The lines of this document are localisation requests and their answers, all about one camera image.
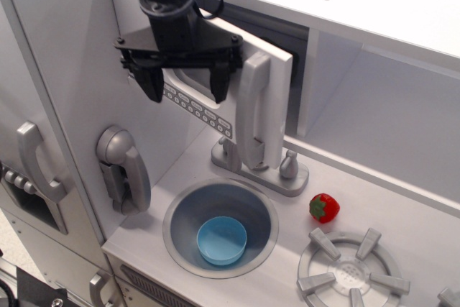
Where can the grey toy faucet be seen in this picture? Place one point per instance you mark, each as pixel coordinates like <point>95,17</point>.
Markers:
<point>289,179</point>

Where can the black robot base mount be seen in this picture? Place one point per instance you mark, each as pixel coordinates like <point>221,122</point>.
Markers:
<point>31,292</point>

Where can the red toy strawberry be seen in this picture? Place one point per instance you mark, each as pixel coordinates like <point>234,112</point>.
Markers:
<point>324,208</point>

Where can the grey oven door handle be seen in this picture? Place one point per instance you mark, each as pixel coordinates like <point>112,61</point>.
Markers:
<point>100,291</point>

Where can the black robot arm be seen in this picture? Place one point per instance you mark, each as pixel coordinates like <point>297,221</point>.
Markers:
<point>180,36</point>

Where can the light blue bowl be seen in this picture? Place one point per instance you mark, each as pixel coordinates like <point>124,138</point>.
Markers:
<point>221,240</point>

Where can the white microwave door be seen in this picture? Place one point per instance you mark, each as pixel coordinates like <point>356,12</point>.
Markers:
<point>232,80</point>

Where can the white toy kitchen cabinet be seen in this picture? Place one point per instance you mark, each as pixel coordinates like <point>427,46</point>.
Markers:
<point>372,112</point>

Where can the round grey sink basin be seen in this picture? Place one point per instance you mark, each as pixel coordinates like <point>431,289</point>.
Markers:
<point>220,199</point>

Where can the grey fridge door handle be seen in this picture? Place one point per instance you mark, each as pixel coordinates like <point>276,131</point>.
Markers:
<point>29,139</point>

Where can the grey toy stove burner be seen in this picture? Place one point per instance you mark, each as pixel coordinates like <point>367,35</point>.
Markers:
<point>349,269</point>

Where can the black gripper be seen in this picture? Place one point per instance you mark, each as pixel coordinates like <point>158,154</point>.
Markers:
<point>179,36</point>

